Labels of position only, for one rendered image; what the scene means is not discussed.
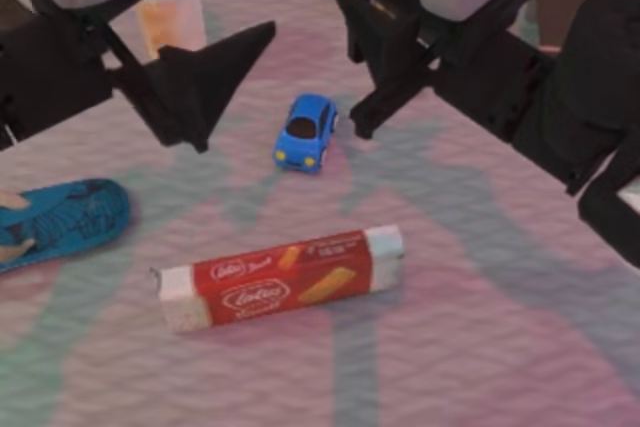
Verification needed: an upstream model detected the red Lotus biscuit pack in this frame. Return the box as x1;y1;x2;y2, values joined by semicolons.
149;224;406;336

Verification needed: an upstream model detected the blue toy car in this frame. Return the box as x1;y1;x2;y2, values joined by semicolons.
272;92;340;176

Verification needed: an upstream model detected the blue patterned shoe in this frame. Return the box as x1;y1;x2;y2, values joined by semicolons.
0;177;132;276

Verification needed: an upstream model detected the clear plastic cup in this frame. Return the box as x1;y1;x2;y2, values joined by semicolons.
131;0;208;64

